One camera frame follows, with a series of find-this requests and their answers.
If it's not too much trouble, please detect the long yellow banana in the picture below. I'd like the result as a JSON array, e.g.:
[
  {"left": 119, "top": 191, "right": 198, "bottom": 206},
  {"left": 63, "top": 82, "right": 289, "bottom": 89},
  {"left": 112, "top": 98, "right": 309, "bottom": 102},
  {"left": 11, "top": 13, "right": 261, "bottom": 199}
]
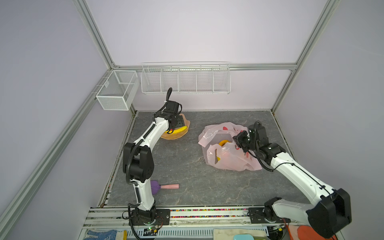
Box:
[{"left": 215, "top": 140, "right": 231, "bottom": 162}]

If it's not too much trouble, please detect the aluminium mounting rail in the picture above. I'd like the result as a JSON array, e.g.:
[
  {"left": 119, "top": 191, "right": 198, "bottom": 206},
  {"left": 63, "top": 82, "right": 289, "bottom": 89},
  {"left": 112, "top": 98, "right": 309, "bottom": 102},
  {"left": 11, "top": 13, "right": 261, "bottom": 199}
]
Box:
[{"left": 83, "top": 204, "right": 337, "bottom": 230}]

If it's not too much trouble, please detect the white mesh box basket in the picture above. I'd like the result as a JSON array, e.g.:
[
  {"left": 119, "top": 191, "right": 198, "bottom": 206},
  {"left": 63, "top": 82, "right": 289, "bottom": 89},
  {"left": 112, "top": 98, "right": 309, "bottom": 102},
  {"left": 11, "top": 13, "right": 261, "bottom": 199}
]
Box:
[{"left": 96, "top": 70, "right": 140, "bottom": 111}]

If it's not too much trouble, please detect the beige folded cloth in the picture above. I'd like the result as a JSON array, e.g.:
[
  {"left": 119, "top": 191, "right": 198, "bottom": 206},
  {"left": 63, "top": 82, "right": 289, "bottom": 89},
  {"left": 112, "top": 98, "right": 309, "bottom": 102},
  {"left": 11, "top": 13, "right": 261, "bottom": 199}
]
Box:
[{"left": 213, "top": 229, "right": 268, "bottom": 240}]

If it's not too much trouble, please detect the white wire wall basket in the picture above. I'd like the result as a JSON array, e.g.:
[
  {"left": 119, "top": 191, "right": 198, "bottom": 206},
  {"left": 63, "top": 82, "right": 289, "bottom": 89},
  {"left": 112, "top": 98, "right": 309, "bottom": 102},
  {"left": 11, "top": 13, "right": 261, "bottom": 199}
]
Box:
[{"left": 141, "top": 62, "right": 232, "bottom": 95}]

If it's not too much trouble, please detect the small yellow banana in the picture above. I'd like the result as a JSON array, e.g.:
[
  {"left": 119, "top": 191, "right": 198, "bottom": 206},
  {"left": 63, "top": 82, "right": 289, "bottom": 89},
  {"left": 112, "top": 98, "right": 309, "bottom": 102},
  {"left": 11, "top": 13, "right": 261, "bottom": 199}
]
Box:
[{"left": 173, "top": 126, "right": 188, "bottom": 134}]

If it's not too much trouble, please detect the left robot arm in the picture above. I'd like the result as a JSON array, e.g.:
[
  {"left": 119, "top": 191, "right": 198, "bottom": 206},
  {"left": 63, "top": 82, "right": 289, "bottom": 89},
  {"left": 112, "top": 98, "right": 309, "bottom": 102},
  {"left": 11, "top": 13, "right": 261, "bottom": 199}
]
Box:
[{"left": 123, "top": 88, "right": 184, "bottom": 225}]

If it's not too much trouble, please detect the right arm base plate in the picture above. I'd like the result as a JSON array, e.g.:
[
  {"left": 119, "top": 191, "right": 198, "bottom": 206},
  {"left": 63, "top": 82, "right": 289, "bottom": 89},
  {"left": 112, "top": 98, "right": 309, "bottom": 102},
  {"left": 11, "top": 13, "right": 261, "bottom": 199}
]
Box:
[{"left": 247, "top": 207, "right": 291, "bottom": 224}]

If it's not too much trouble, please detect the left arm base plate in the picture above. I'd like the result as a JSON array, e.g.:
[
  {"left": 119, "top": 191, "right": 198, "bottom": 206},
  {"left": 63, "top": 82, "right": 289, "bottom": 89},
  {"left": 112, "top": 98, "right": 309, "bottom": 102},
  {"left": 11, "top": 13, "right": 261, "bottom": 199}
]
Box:
[{"left": 130, "top": 209, "right": 171, "bottom": 226}]

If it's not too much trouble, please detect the purple spatula pink handle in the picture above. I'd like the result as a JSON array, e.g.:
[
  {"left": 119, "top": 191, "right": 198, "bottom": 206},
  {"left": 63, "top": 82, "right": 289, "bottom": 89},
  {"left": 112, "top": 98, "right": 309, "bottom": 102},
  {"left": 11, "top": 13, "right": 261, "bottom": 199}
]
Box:
[{"left": 151, "top": 180, "right": 180, "bottom": 195}]

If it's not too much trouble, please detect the blue white knit glove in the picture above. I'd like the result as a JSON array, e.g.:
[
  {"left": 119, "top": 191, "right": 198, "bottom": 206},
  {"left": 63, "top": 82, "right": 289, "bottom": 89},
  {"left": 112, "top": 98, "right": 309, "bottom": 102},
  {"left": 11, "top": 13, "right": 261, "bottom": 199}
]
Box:
[{"left": 84, "top": 230, "right": 118, "bottom": 240}]

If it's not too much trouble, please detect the orange rubber glove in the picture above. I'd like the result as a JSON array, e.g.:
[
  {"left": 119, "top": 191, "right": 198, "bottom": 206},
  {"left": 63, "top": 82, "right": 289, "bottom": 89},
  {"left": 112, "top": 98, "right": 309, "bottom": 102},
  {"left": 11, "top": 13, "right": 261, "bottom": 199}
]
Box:
[{"left": 289, "top": 226, "right": 327, "bottom": 240}]

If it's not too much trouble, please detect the teal container lid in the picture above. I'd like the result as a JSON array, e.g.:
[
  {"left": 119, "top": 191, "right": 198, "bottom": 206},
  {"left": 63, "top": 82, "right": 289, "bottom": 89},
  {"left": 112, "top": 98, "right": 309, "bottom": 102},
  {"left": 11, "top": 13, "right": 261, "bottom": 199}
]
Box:
[{"left": 233, "top": 234, "right": 254, "bottom": 240}]

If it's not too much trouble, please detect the pink fruit print plastic bag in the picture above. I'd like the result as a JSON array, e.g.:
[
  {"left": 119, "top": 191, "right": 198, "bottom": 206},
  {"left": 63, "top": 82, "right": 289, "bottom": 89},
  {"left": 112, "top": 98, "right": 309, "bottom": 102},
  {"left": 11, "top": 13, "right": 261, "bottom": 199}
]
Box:
[{"left": 198, "top": 122, "right": 262, "bottom": 172}]

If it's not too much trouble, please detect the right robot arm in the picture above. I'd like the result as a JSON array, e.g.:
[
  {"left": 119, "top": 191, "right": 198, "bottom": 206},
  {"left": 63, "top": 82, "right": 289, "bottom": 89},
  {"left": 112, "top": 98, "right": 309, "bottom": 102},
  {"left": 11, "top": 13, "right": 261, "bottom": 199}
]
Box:
[{"left": 233, "top": 121, "right": 352, "bottom": 239}]

